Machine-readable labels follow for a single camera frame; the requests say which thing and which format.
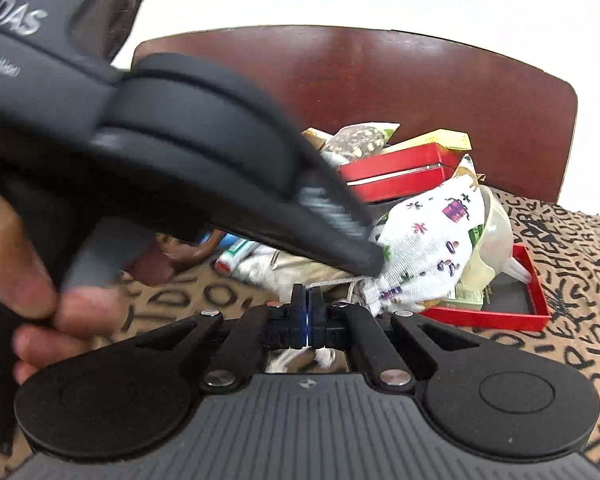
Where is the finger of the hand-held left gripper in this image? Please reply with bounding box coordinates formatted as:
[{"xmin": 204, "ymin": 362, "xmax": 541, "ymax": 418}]
[{"xmin": 200, "ymin": 132, "xmax": 385, "ymax": 277}]

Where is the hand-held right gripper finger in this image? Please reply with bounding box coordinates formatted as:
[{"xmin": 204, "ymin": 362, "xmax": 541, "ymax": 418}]
[
  {"xmin": 306, "ymin": 284, "xmax": 482, "ymax": 392},
  {"xmin": 130, "ymin": 284, "xmax": 307, "ymax": 392}
]

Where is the gift print white cloth pouch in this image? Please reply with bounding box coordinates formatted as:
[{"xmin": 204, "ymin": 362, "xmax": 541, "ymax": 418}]
[{"xmin": 349, "ymin": 154, "xmax": 487, "ymax": 317}]

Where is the person's left hand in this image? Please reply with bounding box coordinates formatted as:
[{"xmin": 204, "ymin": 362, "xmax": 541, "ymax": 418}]
[{"xmin": 0, "ymin": 180, "xmax": 136, "ymax": 386}]

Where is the silver crinkled wrapper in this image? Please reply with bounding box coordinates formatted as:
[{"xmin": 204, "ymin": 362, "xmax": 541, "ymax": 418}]
[{"xmin": 237, "ymin": 249, "xmax": 306, "ymax": 295}]

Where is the red flat box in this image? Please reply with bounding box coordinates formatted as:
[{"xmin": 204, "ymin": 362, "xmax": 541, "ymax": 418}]
[{"xmin": 339, "ymin": 142, "xmax": 462, "ymax": 204}]

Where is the red white tube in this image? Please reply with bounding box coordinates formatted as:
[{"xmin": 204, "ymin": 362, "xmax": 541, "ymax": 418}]
[{"xmin": 215, "ymin": 239, "xmax": 262, "ymax": 277}]

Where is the speckled nut snack packet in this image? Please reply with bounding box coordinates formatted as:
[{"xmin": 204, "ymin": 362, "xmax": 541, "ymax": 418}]
[{"xmin": 324, "ymin": 122, "xmax": 402, "ymax": 162}]

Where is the green white small packet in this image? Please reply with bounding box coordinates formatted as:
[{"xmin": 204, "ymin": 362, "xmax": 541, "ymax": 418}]
[{"xmin": 437, "ymin": 280, "xmax": 487, "ymax": 312}]

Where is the brown leather item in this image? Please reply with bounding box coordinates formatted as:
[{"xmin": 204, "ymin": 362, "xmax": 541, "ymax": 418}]
[{"xmin": 130, "ymin": 230, "xmax": 227, "ymax": 287}]

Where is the yellow cardboard box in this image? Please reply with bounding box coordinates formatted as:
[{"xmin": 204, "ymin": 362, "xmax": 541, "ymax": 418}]
[{"xmin": 394, "ymin": 129, "xmax": 474, "ymax": 154}]

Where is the clear plastic funnel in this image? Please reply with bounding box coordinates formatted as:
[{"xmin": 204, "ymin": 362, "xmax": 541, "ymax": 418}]
[{"xmin": 457, "ymin": 185, "xmax": 537, "ymax": 292}]

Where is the brown wooden chair back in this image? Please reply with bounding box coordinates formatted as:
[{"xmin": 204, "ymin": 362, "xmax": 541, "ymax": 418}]
[{"xmin": 130, "ymin": 25, "xmax": 579, "ymax": 206}]

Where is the red tray with black base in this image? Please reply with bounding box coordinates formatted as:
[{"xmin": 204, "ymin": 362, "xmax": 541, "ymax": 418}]
[{"xmin": 419, "ymin": 244, "xmax": 552, "ymax": 332}]

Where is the letter print brown mat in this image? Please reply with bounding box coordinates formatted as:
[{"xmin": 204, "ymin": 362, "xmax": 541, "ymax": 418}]
[{"xmin": 115, "ymin": 187, "xmax": 600, "ymax": 480}]

